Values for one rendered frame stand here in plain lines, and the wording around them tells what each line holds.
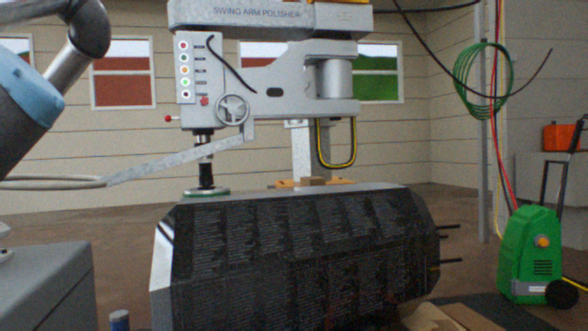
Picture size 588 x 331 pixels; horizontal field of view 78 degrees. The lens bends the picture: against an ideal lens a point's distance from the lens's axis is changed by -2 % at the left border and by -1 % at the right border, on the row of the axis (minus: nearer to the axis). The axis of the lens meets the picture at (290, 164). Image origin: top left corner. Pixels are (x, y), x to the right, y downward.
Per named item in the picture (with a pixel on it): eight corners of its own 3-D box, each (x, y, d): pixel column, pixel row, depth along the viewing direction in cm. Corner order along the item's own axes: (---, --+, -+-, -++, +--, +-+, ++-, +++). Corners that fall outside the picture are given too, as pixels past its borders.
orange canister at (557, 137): (535, 154, 370) (535, 122, 368) (574, 151, 381) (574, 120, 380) (556, 154, 349) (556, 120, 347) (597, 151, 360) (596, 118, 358)
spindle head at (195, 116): (254, 134, 186) (249, 45, 184) (263, 132, 165) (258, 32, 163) (181, 137, 177) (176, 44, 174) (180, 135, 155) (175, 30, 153)
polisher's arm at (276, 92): (345, 137, 200) (341, 47, 197) (365, 136, 178) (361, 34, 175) (207, 144, 179) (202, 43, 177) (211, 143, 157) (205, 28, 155)
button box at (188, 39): (196, 104, 158) (192, 38, 156) (196, 103, 155) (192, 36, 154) (177, 104, 155) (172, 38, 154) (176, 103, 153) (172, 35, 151)
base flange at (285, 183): (274, 185, 274) (274, 179, 274) (338, 181, 281) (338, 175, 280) (281, 193, 226) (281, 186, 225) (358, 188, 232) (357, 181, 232)
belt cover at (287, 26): (351, 52, 201) (350, 21, 200) (374, 38, 177) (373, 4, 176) (170, 47, 175) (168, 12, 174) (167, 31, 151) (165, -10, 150)
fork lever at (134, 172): (251, 139, 185) (248, 130, 184) (258, 138, 166) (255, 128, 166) (111, 185, 167) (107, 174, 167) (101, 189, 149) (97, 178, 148)
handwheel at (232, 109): (247, 127, 167) (245, 95, 166) (251, 126, 158) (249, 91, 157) (213, 128, 163) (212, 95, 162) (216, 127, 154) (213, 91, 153)
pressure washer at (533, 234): (545, 286, 245) (544, 158, 241) (580, 310, 211) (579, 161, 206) (491, 286, 250) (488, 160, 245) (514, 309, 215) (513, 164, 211)
